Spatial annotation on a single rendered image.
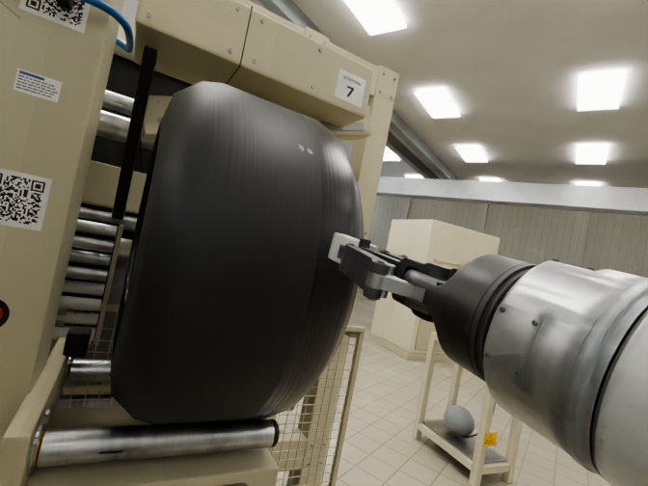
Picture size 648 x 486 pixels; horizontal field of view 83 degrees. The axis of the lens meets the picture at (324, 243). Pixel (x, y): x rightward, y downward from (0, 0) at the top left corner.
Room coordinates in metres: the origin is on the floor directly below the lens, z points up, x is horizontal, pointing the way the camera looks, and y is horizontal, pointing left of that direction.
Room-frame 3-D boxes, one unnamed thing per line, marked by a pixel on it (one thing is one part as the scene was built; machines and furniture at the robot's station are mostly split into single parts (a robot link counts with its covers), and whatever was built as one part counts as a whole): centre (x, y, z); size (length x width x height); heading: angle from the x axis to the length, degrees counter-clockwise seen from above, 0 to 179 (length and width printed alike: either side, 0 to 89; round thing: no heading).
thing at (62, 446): (0.58, 0.17, 0.90); 0.35 x 0.05 x 0.05; 118
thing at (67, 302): (0.93, 0.62, 1.05); 0.20 x 0.15 x 0.30; 118
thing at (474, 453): (2.62, -1.22, 0.40); 0.60 x 0.35 x 0.80; 25
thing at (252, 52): (1.02, 0.28, 1.71); 0.61 x 0.25 x 0.15; 118
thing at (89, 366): (0.83, 0.31, 0.90); 0.35 x 0.05 x 0.05; 118
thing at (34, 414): (0.62, 0.40, 0.90); 0.40 x 0.03 x 0.10; 28
